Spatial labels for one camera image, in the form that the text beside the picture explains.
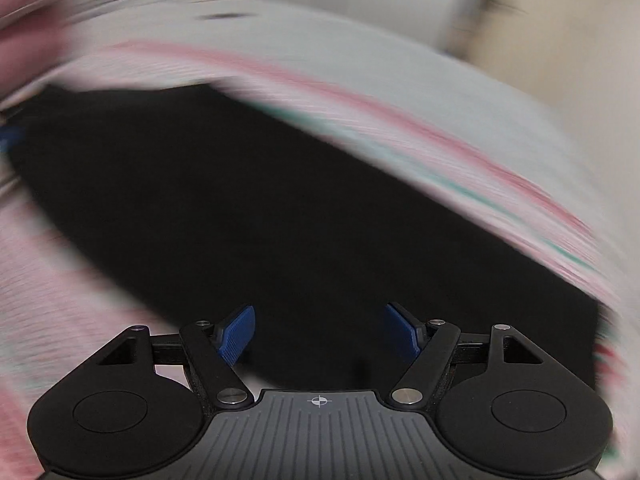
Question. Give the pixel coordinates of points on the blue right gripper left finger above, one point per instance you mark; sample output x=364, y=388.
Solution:
x=234, y=333

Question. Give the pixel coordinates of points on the pink pillow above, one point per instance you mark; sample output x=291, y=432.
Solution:
x=35, y=35

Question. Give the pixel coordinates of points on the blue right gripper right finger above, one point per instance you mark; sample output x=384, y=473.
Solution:
x=404, y=331

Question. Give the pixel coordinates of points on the small black clip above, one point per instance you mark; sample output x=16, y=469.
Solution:
x=222, y=16

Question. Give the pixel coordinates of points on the patterned knit blanket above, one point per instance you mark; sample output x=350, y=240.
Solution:
x=55, y=309

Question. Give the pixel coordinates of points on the black pants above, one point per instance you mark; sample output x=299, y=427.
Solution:
x=197, y=203

